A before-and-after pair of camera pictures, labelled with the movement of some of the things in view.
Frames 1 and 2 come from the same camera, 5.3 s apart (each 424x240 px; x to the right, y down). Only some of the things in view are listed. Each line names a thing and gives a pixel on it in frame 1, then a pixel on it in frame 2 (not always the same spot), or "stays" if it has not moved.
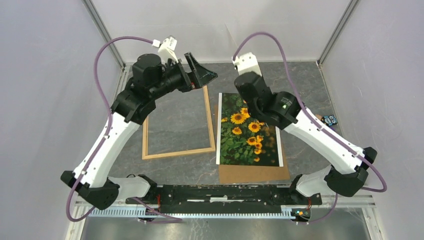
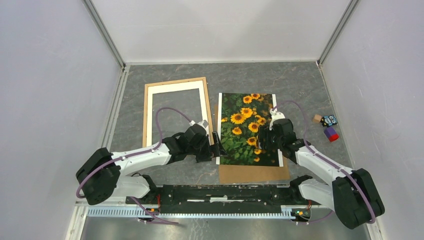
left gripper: [201, 75] → [215, 150]
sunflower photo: [243, 140] stays
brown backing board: [240, 174] stays
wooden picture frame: [145, 155] stays
